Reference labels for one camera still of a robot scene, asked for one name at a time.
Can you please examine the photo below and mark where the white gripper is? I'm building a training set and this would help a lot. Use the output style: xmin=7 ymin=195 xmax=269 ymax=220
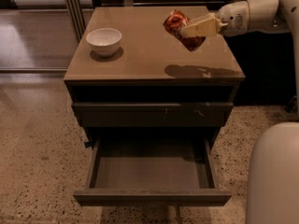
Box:
xmin=180 ymin=1 xmax=249 ymax=38

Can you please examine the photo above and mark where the red coke can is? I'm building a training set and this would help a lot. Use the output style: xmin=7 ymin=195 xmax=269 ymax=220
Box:
xmin=164 ymin=9 xmax=206 ymax=51

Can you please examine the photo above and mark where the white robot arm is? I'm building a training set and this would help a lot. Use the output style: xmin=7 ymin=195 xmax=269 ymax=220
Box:
xmin=180 ymin=0 xmax=299 ymax=224

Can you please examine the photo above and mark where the brown drawer cabinet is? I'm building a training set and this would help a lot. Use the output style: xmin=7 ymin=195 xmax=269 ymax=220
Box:
xmin=64 ymin=7 xmax=245 ymax=142

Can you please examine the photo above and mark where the closed grey top drawer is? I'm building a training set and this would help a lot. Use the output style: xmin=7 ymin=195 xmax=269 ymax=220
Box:
xmin=72 ymin=102 xmax=233 ymax=128

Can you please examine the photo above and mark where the open grey middle drawer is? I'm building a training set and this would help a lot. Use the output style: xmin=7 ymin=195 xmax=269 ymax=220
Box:
xmin=74 ymin=137 xmax=232 ymax=206

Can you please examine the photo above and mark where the white ceramic bowl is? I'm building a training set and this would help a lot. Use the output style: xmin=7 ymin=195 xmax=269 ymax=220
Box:
xmin=86 ymin=28 xmax=122 ymax=57

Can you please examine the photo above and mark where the dark object on floor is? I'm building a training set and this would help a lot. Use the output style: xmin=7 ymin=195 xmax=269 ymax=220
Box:
xmin=284 ymin=95 xmax=297 ymax=113

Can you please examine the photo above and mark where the blue tape piece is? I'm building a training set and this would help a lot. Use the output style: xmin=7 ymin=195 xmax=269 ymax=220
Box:
xmin=84 ymin=142 xmax=92 ymax=148

